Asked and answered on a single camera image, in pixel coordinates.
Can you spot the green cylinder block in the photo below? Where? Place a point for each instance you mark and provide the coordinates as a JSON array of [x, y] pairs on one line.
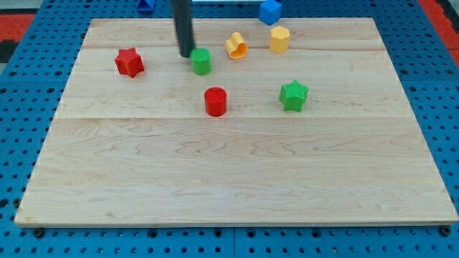
[[201, 61]]

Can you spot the red cylinder block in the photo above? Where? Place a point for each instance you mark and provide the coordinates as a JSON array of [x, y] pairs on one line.
[[215, 101]]

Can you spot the green star block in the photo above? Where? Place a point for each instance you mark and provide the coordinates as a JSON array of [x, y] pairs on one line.
[[293, 96]]

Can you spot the light wooden board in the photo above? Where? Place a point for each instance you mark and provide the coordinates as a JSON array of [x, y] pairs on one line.
[[143, 152]]

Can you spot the yellow heart block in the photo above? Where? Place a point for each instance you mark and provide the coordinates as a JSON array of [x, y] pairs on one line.
[[236, 46]]

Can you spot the yellow hexagon block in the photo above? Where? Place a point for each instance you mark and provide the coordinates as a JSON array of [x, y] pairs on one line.
[[279, 39]]

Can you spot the red star block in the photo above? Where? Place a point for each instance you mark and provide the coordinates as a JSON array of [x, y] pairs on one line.
[[129, 62]]

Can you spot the blue cube block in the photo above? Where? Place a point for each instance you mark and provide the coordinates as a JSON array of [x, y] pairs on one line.
[[270, 11]]

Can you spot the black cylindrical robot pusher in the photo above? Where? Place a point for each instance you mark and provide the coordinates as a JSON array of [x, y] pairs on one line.
[[181, 14]]

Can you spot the blue triangle block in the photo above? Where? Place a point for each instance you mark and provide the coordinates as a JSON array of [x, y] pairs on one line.
[[145, 5]]

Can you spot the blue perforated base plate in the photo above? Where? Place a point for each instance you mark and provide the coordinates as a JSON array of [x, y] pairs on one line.
[[33, 81]]

